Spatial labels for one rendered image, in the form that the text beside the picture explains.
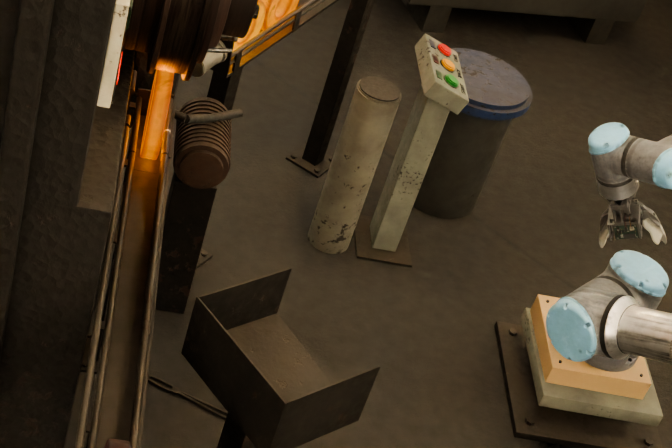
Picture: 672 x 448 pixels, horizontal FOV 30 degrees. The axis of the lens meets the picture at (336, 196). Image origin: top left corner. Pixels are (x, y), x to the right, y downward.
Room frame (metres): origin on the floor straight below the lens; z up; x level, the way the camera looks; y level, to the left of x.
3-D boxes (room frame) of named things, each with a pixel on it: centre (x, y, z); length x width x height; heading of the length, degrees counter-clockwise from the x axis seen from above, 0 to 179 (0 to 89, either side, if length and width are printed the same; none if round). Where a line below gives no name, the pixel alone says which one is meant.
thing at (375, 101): (2.78, -0.02, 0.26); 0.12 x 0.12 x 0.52
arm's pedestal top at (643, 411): (2.51, -0.76, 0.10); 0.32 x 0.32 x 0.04; 12
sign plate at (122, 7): (1.67, 0.40, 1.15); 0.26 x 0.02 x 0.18; 14
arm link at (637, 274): (2.50, -0.75, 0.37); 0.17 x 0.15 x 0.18; 146
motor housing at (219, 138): (2.38, 0.33, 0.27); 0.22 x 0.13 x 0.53; 14
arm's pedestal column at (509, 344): (2.51, -0.76, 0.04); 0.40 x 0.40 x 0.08; 12
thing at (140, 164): (2.04, 0.39, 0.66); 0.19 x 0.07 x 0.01; 14
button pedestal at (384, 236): (2.86, -0.16, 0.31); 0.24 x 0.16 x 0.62; 14
